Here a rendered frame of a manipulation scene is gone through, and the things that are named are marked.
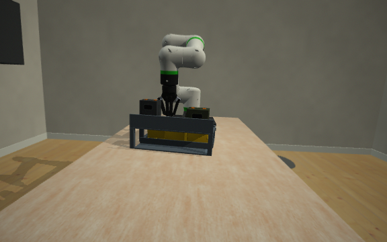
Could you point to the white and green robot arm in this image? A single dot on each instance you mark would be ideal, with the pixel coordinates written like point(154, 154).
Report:
point(173, 57)

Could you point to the dark grey case with orange patches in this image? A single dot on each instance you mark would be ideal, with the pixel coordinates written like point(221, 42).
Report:
point(150, 107)

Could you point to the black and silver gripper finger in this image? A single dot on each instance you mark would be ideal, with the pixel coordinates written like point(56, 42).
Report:
point(171, 112)
point(162, 106)

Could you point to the dark green case with orange latches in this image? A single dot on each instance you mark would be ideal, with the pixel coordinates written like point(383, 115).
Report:
point(200, 113)

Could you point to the yellow open-front bin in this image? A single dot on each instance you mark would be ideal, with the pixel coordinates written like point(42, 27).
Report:
point(202, 138)
point(156, 134)
point(176, 135)

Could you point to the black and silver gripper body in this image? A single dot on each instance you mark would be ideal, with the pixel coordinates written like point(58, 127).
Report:
point(169, 91)

